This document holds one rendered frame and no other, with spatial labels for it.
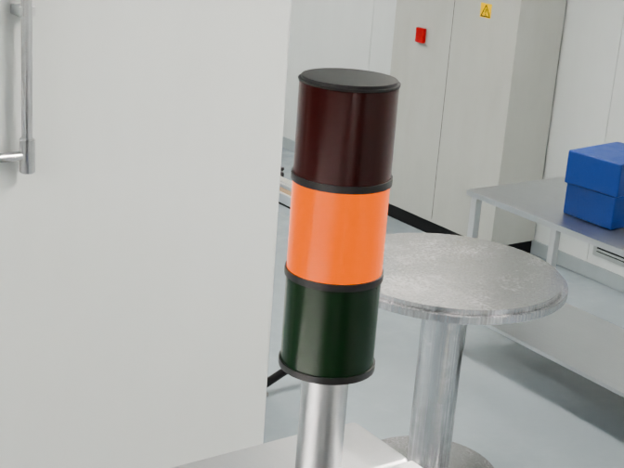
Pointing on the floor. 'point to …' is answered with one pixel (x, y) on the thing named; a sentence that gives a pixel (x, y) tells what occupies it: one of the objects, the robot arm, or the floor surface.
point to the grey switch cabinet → (471, 109)
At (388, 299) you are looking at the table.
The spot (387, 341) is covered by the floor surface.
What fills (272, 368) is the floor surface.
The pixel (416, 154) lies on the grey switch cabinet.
